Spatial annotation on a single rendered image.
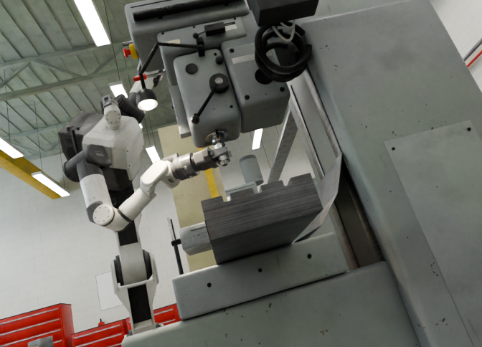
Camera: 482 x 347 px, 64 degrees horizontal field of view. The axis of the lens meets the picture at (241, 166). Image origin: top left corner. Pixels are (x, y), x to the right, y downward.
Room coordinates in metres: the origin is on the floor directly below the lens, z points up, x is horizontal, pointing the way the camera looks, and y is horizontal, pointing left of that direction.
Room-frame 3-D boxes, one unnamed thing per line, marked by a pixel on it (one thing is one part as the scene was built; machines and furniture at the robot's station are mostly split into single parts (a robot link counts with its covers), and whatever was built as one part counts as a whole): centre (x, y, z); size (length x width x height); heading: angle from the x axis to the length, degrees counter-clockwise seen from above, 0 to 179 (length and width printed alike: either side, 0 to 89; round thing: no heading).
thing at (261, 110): (1.33, -0.14, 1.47); 0.24 x 0.19 x 0.26; 7
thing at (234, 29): (1.32, 0.01, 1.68); 0.34 x 0.24 x 0.10; 97
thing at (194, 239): (1.30, 0.08, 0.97); 0.35 x 0.15 x 0.11; 95
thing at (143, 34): (1.31, 0.04, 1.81); 0.47 x 0.26 x 0.16; 97
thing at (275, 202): (1.36, 0.06, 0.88); 1.24 x 0.23 x 0.08; 7
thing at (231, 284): (1.31, 0.05, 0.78); 0.50 x 0.35 x 0.12; 97
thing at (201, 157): (1.33, 0.14, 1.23); 0.13 x 0.12 x 0.10; 170
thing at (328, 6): (1.37, -0.44, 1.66); 0.80 x 0.23 x 0.20; 97
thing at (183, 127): (1.30, 0.16, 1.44); 0.04 x 0.04 x 0.21; 7
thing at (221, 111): (1.31, 0.05, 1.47); 0.21 x 0.19 x 0.32; 7
